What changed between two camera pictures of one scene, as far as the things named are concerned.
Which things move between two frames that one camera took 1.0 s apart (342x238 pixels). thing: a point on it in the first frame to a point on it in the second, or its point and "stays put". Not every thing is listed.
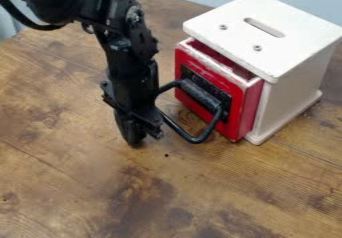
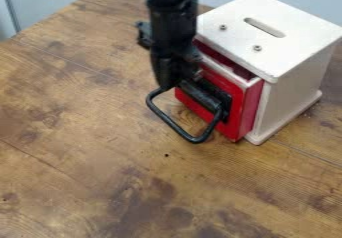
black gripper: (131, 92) to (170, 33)
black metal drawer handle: (205, 98) stays put
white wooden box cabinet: (269, 41) stays put
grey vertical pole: (13, 26) to (9, 6)
